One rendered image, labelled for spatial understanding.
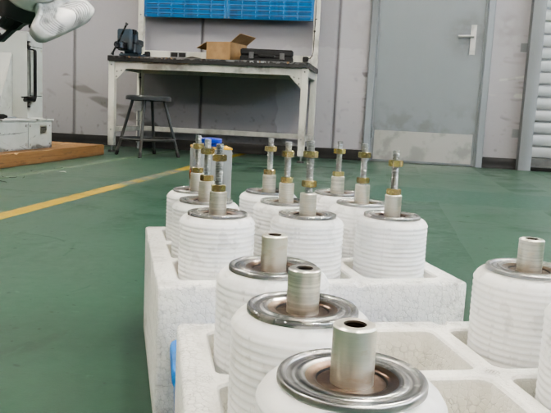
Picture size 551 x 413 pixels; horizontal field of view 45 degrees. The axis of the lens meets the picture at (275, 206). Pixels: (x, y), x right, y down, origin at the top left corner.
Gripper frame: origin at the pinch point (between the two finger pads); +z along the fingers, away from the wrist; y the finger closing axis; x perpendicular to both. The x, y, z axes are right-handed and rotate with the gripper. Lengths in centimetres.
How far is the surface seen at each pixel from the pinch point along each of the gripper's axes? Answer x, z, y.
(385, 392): 47, -64, 29
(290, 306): 43, -52, 23
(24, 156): -44, 291, -111
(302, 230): 45, -24, -3
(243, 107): 0, 373, -333
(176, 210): 33.8, -7.7, -0.1
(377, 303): 58, -26, -4
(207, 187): 33.9, -9.6, -5.1
